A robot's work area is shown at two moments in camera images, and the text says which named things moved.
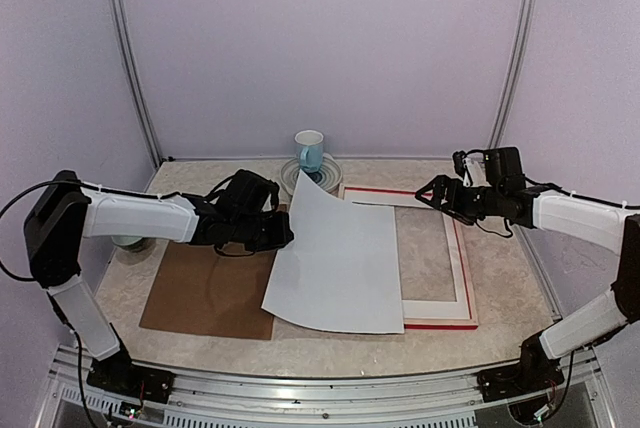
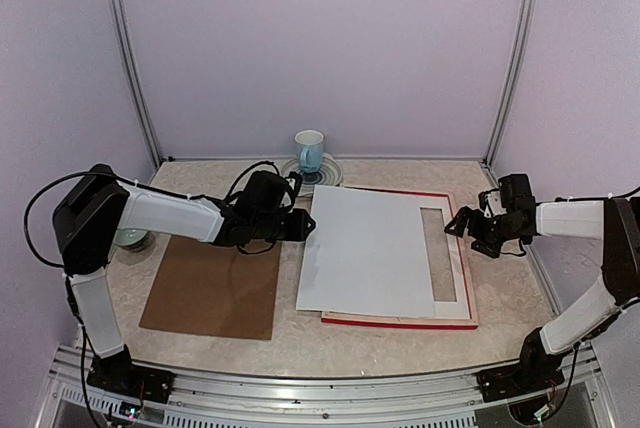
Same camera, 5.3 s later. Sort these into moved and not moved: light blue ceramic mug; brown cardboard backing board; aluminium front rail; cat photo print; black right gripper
Moved: black right gripper; cat photo print
Not moved: brown cardboard backing board; aluminium front rail; light blue ceramic mug
